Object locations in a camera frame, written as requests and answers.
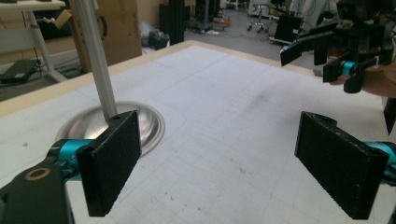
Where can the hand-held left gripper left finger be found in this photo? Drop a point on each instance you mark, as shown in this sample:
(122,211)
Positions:
(109,168)

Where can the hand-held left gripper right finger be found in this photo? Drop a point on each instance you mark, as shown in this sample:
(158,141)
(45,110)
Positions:
(339,168)

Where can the steel stand with round base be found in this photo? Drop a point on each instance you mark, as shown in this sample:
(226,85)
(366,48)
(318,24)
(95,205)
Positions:
(98,68)

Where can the black equipment box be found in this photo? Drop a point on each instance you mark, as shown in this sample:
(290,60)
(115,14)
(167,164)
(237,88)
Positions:
(288,28)

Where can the office chair base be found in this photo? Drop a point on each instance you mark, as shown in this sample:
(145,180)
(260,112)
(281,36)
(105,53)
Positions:
(259,21)

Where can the brown cardboard box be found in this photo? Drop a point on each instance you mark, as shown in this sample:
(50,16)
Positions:
(121,34)

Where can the grey bag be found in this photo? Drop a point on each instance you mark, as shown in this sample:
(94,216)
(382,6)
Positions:
(152,37)

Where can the white desk frame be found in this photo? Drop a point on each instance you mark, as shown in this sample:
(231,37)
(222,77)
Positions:
(40,46)

